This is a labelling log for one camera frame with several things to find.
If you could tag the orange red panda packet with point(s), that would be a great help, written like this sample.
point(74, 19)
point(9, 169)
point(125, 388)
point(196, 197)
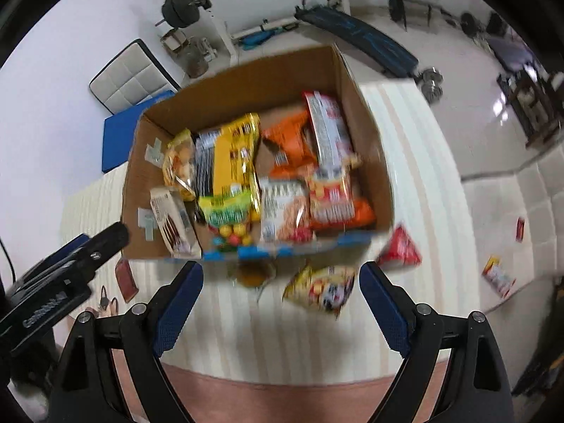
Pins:
point(335, 198)

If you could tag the chrome dumbbell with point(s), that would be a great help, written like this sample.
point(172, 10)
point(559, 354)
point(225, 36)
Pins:
point(429, 83)

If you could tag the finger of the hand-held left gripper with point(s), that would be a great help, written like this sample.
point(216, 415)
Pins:
point(57, 257)
point(103, 249)

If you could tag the white barbell rack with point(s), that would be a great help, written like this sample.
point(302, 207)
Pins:
point(224, 31)

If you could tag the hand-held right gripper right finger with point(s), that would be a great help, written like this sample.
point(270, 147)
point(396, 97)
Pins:
point(387, 313)

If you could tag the white red snack packet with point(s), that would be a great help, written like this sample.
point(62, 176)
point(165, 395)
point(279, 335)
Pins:
point(280, 207)

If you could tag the green candy ball packet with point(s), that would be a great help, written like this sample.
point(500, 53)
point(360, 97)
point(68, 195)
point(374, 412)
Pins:
point(222, 211)

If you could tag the small orange pastry packet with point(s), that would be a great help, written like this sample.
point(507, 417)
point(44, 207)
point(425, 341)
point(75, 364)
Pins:
point(253, 275)

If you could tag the red triangular packet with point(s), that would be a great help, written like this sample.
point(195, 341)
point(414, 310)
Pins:
point(398, 249)

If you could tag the yellow panda snack packet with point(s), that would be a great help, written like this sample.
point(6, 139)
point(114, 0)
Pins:
point(319, 288)

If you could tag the white chocolate stick packet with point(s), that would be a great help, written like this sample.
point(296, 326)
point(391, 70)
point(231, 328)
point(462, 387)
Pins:
point(169, 220)

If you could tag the tiny red packet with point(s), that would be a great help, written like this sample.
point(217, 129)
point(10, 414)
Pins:
point(521, 229)

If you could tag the blue floor discs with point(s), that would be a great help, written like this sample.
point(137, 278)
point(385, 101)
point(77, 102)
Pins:
point(260, 37)

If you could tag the black snack packet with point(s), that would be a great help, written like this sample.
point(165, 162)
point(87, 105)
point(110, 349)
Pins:
point(205, 163)

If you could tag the dark wooden chair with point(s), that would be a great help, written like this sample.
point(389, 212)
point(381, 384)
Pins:
point(535, 105)

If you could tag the long red white packet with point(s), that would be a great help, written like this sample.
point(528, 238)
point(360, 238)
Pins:
point(328, 127)

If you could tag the striped cat print tablecloth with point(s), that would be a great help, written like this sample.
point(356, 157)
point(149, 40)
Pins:
point(264, 339)

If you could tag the small dark red packet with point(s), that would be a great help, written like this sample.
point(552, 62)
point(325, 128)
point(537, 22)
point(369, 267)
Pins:
point(126, 280)

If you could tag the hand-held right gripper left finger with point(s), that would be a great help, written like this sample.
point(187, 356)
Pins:
point(176, 313)

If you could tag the black blue weight bench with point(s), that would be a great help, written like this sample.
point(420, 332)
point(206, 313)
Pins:
point(361, 35)

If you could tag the black flat monitor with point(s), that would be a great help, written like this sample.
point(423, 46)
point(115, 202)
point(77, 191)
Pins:
point(511, 53)

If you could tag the orange snack packet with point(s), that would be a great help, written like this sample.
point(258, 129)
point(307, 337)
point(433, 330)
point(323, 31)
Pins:
point(286, 141)

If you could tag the blue seat cushion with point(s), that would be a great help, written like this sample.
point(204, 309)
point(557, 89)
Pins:
point(119, 136)

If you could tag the red yellow packet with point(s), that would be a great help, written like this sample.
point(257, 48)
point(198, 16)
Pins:
point(498, 275)

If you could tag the grey bag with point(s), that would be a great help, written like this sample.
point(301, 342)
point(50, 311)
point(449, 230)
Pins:
point(185, 53)

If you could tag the cardboard box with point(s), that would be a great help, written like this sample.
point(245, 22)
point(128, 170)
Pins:
point(339, 79)

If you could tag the yellow egg snack packet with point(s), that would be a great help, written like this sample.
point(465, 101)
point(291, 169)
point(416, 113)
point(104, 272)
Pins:
point(178, 163)

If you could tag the white padded chair black frame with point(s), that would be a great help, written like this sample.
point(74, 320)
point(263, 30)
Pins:
point(127, 77)

